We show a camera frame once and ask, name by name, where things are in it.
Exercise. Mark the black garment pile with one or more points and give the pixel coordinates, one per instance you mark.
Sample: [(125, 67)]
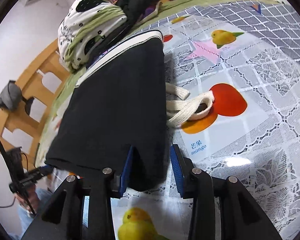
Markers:
[(135, 0)]

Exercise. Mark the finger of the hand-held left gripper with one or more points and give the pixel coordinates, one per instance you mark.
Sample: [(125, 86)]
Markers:
[(45, 170)]

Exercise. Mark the wooden bed frame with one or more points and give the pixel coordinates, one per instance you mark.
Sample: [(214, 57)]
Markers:
[(27, 80)]

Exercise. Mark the person's left hand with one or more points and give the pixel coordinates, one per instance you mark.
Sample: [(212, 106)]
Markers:
[(27, 201)]

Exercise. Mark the white floral quilt bundle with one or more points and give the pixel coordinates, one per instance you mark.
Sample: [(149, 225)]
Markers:
[(72, 30)]

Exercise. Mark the grey cap on chair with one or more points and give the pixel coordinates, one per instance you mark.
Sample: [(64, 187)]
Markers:
[(8, 96)]

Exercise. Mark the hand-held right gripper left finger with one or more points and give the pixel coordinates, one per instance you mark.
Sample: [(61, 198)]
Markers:
[(126, 171)]

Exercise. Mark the fruit printed plastic mat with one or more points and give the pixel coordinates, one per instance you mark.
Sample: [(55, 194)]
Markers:
[(252, 142)]

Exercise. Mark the purple cloth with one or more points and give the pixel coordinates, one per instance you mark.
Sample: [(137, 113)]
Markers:
[(150, 11)]

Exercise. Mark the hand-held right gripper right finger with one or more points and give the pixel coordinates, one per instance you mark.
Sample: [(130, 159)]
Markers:
[(177, 170)]

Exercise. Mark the person's jeans leg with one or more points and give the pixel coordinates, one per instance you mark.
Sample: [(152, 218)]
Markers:
[(25, 220)]

